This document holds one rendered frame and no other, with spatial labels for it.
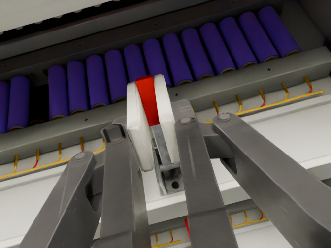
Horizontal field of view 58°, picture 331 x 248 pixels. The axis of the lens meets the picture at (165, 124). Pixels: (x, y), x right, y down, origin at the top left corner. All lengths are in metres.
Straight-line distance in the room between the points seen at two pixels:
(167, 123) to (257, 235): 0.31
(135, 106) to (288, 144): 0.14
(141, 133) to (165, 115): 0.02
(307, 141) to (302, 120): 0.02
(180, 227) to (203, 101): 0.22
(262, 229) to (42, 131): 0.30
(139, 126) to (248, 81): 0.14
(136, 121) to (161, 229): 0.28
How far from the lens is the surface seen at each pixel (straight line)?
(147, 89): 0.21
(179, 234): 0.44
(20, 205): 0.29
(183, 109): 0.17
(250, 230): 0.43
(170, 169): 0.25
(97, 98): 0.28
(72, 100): 0.30
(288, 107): 0.28
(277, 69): 0.28
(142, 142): 0.16
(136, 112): 0.17
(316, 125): 0.28
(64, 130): 0.27
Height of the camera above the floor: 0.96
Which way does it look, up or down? 43 degrees down
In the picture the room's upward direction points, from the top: 17 degrees counter-clockwise
